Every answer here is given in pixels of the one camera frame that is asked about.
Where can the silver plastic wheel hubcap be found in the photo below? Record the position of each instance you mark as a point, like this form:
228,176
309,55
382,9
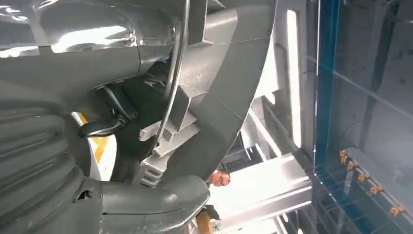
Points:
226,80

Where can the blue metal shelf rack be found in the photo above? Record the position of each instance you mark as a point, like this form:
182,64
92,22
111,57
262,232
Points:
327,80

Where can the orange clip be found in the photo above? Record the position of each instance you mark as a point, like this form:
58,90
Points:
375,190
363,178
343,153
397,211
352,166
344,160

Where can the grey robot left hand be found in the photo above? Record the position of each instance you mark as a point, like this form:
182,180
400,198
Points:
80,64

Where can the person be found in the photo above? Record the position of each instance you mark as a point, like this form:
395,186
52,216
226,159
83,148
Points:
219,179

